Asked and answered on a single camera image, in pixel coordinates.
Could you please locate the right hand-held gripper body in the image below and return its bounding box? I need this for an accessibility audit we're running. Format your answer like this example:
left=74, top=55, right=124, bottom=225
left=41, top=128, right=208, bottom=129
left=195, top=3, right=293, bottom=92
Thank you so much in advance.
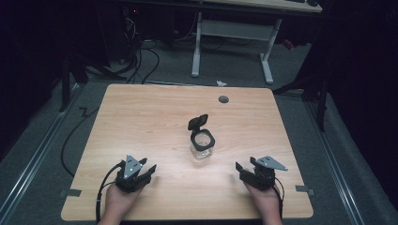
left=239, top=155, right=289, bottom=191

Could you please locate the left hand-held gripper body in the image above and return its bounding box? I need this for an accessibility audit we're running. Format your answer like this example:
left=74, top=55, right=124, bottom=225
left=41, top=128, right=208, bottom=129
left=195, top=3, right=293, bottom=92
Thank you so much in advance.
left=115, top=154, right=153, bottom=193

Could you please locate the person's right hand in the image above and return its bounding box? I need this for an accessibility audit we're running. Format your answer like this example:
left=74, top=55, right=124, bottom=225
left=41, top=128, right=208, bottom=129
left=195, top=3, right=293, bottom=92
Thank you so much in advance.
left=243, top=183, right=283, bottom=225

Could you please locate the person's left hand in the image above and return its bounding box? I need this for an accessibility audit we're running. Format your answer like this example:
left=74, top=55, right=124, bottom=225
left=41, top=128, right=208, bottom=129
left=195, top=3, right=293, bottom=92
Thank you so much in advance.
left=98, top=182, right=144, bottom=225

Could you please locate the clear jar with black lid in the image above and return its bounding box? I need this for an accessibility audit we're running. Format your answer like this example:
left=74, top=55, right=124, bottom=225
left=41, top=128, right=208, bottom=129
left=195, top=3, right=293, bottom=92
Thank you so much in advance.
left=187, top=113, right=217, bottom=160

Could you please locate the grey tape strip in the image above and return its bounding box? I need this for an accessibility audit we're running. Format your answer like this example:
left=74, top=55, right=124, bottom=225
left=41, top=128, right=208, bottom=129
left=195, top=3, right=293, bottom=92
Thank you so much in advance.
left=58, top=188, right=83, bottom=199
left=295, top=185, right=315, bottom=197

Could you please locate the black metal stand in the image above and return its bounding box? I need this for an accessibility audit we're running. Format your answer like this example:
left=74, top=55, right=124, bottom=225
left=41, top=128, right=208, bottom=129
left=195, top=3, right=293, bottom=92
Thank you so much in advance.
left=58, top=54, right=128, bottom=113
left=271, top=73, right=330, bottom=133

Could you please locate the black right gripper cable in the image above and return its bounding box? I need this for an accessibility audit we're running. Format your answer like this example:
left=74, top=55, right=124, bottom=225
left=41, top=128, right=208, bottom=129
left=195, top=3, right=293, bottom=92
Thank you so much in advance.
left=271, top=176, right=286, bottom=220

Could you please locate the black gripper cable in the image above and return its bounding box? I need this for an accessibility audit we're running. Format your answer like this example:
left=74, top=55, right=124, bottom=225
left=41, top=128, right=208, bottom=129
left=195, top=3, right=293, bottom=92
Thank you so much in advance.
left=271, top=176, right=286, bottom=220
left=95, top=160, right=126, bottom=225

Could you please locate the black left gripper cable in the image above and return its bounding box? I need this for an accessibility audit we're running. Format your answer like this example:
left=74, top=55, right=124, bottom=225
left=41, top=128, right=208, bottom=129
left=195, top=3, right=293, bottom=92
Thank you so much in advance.
left=95, top=160, right=126, bottom=225

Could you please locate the long black floor cable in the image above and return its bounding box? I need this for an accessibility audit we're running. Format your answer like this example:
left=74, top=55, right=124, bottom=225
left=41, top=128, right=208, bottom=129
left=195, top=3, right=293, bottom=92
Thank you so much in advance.
left=60, top=106, right=101, bottom=178

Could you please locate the metal floor rail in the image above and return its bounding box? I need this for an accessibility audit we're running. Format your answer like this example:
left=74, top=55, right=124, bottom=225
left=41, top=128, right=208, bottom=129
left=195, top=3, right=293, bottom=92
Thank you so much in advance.
left=0, top=83, right=83, bottom=219
left=305, top=99, right=366, bottom=225

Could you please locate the bundle of black floor cables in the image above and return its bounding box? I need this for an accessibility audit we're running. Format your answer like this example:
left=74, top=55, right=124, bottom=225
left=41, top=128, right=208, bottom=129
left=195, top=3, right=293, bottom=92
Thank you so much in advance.
left=123, top=12, right=161, bottom=85

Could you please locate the white metal frame desk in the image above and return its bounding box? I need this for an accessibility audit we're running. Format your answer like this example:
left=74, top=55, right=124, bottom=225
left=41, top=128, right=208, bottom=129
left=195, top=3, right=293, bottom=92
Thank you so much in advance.
left=137, top=0, right=323, bottom=85

